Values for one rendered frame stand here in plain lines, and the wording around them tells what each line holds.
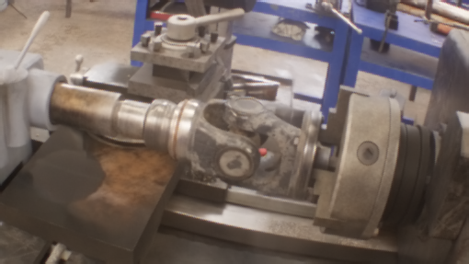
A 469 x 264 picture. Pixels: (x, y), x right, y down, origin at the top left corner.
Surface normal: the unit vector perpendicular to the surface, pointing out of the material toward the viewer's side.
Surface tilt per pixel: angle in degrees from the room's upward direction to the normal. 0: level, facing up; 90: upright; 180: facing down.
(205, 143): 90
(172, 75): 90
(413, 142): 21
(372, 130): 32
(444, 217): 90
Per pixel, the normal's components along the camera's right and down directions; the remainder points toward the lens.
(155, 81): 0.12, -0.87
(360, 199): -0.18, 0.35
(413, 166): -0.07, -0.20
